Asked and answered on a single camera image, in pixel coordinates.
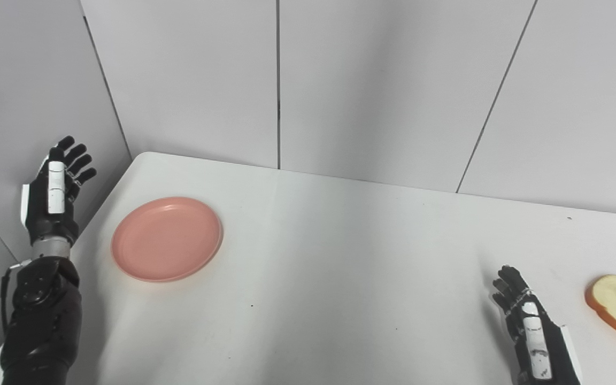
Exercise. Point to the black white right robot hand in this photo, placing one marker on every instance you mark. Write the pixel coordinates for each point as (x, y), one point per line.
(554, 353)

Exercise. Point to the pink round plate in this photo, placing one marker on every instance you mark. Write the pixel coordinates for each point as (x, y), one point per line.
(166, 239)

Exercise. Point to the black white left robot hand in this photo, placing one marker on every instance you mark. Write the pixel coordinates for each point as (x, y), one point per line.
(38, 214)

